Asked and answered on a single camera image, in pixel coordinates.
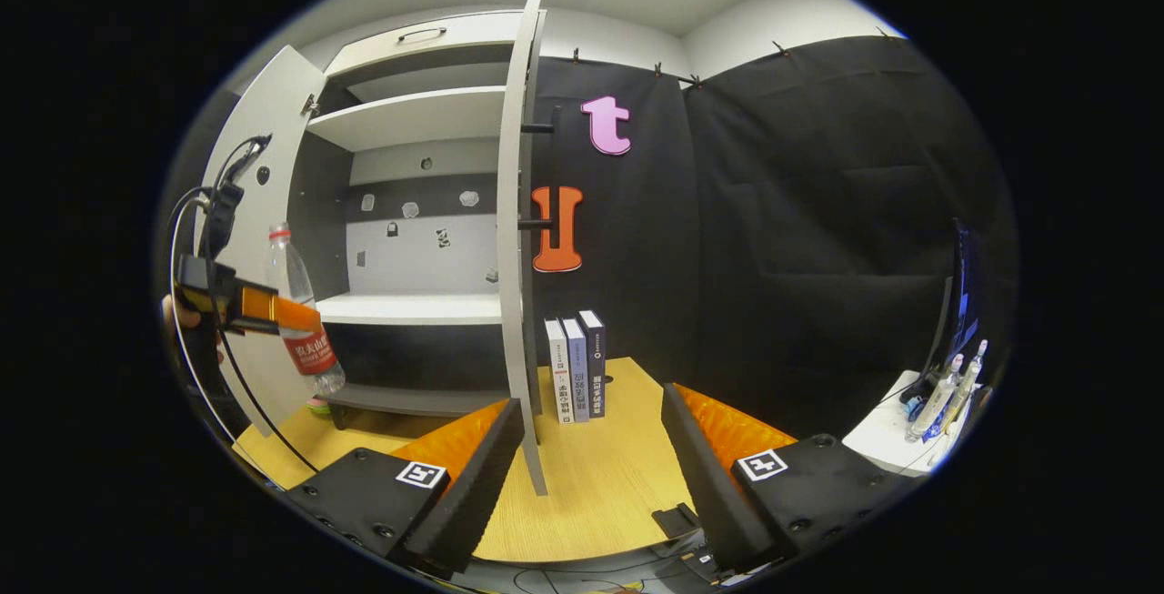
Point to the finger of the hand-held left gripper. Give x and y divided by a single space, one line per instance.
282 310

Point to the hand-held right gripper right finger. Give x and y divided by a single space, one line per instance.
709 485

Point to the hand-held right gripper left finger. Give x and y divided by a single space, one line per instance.
473 494

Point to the clear red label water bottle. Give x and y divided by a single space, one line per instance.
291 276

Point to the white cabinet door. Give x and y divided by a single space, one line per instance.
514 257
273 139

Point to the small green pink object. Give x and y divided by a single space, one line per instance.
318 406

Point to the white book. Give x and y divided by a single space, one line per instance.
557 367

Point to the pale grey book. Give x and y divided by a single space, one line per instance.
576 367

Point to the white cabinet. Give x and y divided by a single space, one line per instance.
409 116

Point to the clear slim bottle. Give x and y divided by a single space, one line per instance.
935 403
966 389

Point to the black backdrop cloth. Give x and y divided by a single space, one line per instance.
818 212

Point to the white cabinet drawer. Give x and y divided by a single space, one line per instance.
473 35

